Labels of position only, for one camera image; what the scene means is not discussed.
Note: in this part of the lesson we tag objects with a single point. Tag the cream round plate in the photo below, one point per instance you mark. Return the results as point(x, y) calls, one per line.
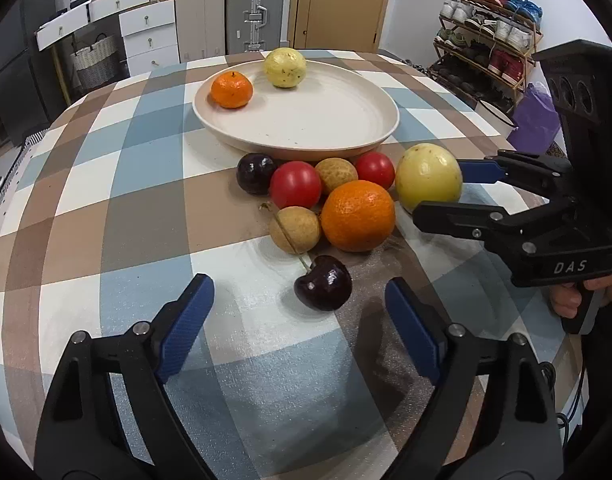
point(334, 112)

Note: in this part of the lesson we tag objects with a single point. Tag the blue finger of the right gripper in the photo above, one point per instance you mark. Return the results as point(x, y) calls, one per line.
point(461, 219)
point(481, 170)

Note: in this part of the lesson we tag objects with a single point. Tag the purple bag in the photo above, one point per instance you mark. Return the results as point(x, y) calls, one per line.
point(536, 121)

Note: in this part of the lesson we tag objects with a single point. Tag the wooden door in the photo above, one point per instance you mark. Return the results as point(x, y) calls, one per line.
point(354, 25)

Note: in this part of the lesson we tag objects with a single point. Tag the beige suitcase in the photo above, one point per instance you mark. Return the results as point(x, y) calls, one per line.
point(200, 29)

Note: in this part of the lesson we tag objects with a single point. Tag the shoe rack with shoes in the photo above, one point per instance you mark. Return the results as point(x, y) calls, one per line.
point(485, 49)

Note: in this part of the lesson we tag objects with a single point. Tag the small mandarin orange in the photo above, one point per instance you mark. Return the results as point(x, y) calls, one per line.
point(231, 90)

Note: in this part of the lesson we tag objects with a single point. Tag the woven laundry basket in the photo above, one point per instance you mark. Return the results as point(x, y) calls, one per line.
point(97, 64)

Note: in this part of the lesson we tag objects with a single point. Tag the pale yellow spotted fruit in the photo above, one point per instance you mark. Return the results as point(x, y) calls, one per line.
point(285, 68)

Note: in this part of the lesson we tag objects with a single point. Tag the silver suitcase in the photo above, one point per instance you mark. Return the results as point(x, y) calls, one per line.
point(253, 25)

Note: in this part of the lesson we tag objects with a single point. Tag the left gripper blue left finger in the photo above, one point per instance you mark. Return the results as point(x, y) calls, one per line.
point(80, 435)

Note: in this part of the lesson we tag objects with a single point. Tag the green-yellow passion fruit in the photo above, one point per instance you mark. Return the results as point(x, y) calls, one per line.
point(427, 172)

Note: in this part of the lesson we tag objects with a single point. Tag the red cherry tomato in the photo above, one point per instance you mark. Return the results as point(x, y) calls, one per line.
point(295, 184)
point(376, 168)

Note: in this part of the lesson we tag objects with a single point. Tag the large orange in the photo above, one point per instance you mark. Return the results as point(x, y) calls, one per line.
point(358, 216)

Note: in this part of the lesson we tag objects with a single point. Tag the brown longan with stem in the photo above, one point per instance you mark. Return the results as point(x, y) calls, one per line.
point(294, 229)

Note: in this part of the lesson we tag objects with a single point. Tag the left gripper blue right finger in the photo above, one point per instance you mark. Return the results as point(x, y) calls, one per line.
point(516, 435)

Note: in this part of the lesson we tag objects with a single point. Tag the dark cherry with stem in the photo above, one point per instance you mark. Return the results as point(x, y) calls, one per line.
point(326, 286)

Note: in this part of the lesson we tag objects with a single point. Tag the checkered tablecloth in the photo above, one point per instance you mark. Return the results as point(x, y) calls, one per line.
point(128, 196)

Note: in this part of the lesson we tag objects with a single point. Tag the white drawer desk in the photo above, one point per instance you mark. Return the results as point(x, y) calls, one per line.
point(146, 30)

